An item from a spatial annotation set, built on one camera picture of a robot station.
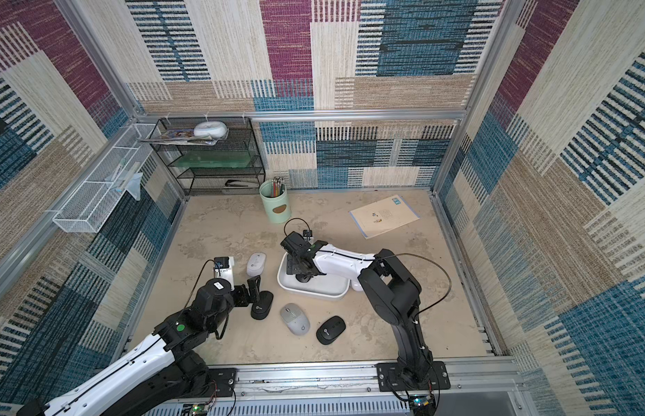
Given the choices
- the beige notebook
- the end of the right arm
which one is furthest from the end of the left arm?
the beige notebook

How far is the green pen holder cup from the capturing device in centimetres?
101

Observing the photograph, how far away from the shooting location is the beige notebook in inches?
43.3

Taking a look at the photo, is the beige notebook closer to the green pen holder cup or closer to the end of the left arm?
the green pen holder cup
